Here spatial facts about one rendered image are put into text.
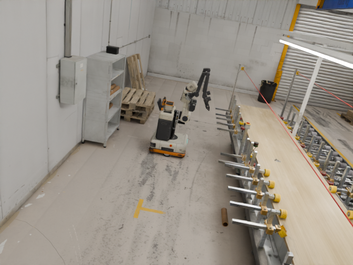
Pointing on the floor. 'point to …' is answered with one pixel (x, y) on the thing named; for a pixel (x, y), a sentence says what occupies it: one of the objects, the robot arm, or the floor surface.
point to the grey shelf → (107, 121)
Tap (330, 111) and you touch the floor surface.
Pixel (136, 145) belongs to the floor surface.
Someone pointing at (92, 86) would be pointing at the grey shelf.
